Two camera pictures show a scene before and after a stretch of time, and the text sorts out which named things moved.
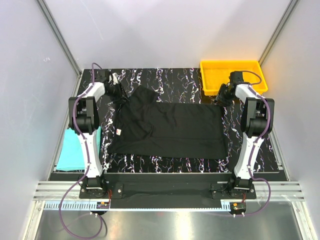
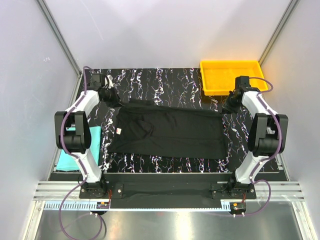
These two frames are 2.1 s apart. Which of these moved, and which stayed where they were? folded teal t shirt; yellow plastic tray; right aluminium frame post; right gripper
Moved: right gripper
Stayed: right aluminium frame post; folded teal t shirt; yellow plastic tray
